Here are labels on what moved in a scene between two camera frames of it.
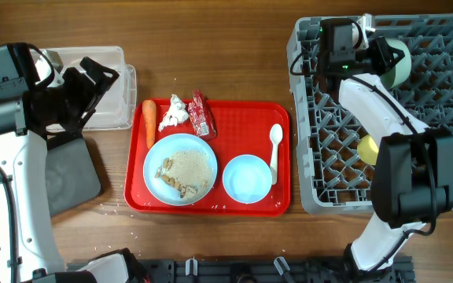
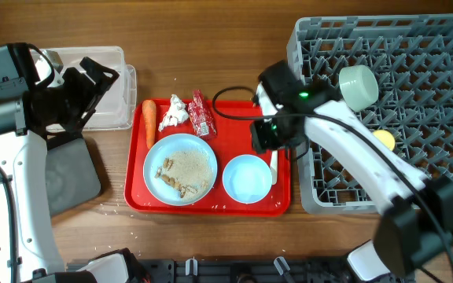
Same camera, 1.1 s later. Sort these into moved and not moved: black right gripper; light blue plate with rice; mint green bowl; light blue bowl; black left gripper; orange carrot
Moved: black right gripper; mint green bowl
Not moved: black left gripper; orange carrot; light blue bowl; light blue plate with rice
